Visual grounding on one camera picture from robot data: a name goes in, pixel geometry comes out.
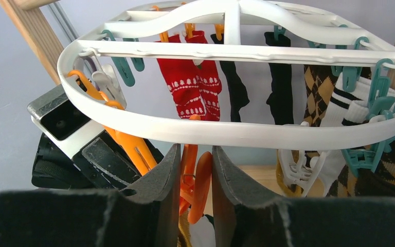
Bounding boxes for red patterned sock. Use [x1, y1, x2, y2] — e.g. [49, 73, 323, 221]
[156, 34, 207, 120]
[185, 30, 223, 122]

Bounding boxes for white sock with black stripes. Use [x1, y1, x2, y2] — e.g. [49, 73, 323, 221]
[320, 75, 371, 127]

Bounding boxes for green sock yellow cuff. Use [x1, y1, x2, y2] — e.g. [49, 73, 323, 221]
[275, 150, 304, 199]

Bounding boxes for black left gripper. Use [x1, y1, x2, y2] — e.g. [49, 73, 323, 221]
[31, 131, 164, 190]

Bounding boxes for white oval clip hanger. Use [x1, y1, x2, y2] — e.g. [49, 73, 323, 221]
[57, 0, 395, 226]

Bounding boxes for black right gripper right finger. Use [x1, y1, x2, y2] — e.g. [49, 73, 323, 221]
[212, 146, 395, 246]

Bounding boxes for wooden hanger stand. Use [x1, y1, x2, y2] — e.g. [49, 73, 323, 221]
[0, 1, 395, 197]

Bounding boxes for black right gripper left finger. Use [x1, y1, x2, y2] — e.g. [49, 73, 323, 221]
[0, 144, 181, 246]

